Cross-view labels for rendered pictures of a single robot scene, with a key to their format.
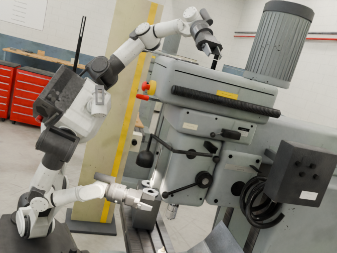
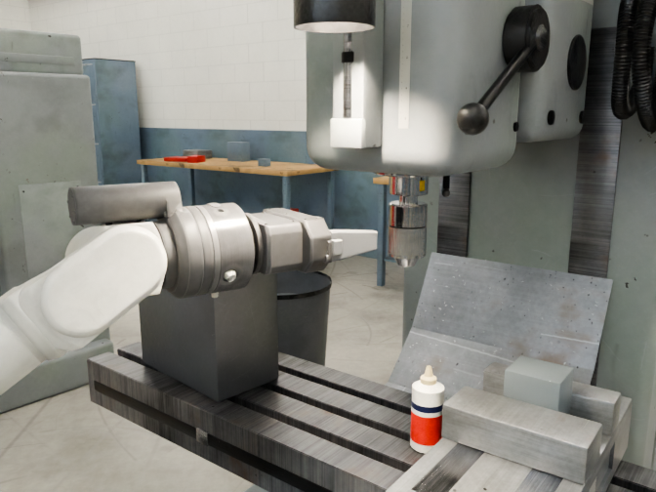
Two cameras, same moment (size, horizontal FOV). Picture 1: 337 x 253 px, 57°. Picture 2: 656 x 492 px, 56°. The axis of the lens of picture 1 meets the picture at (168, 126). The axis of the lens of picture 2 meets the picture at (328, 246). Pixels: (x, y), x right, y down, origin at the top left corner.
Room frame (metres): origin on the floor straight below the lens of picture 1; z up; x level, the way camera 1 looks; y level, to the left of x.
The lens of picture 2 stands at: (0.74, 0.38, 1.38)
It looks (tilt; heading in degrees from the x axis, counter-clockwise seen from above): 12 degrees down; 326
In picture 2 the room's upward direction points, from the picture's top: straight up
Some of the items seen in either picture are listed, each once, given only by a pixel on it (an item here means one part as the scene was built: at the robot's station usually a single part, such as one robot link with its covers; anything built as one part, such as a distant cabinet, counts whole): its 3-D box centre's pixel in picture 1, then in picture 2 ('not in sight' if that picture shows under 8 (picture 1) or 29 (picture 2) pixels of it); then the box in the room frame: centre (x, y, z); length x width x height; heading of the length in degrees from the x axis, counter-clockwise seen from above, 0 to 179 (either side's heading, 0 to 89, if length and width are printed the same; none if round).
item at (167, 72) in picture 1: (210, 89); not in sight; (1.30, -0.13, 1.81); 0.47 x 0.26 x 0.16; 108
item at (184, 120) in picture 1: (207, 120); not in sight; (1.30, -0.16, 1.68); 0.34 x 0.24 x 0.10; 108
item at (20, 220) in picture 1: (35, 221); not in sight; (1.74, 0.66, 0.68); 0.21 x 0.20 x 0.13; 37
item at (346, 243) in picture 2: (144, 207); (353, 243); (1.24, 0.01, 1.24); 0.06 x 0.02 x 0.03; 89
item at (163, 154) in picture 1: (160, 164); (357, 43); (1.26, -0.01, 1.45); 0.04 x 0.04 x 0.21; 18
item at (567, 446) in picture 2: not in sight; (518, 430); (1.11, -0.11, 1.05); 0.15 x 0.06 x 0.04; 19
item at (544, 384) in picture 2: not in sight; (537, 393); (1.13, -0.17, 1.07); 0.06 x 0.05 x 0.06; 19
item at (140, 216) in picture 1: (145, 203); (205, 312); (1.63, 0.01, 1.06); 0.22 x 0.12 x 0.20; 11
